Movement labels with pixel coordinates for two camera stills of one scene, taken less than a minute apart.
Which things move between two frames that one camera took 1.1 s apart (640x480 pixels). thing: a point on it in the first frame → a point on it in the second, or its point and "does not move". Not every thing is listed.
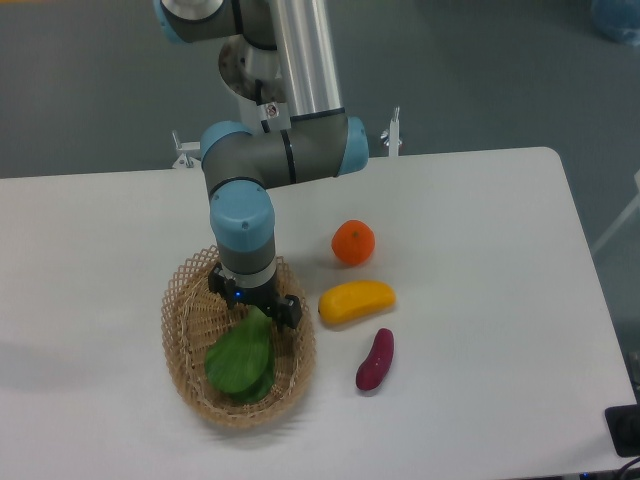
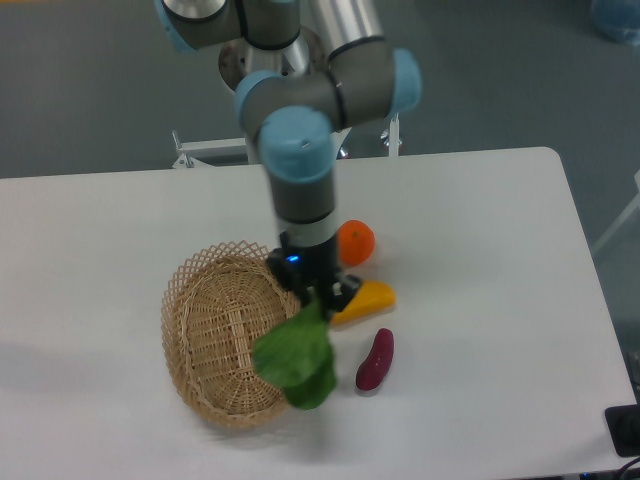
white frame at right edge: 623,218 does not move
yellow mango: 356,299 does not move
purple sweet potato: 374,367 does not move
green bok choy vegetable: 240,362 → 295,353
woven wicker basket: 195,316 does not move
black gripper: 262,297 → 313,271
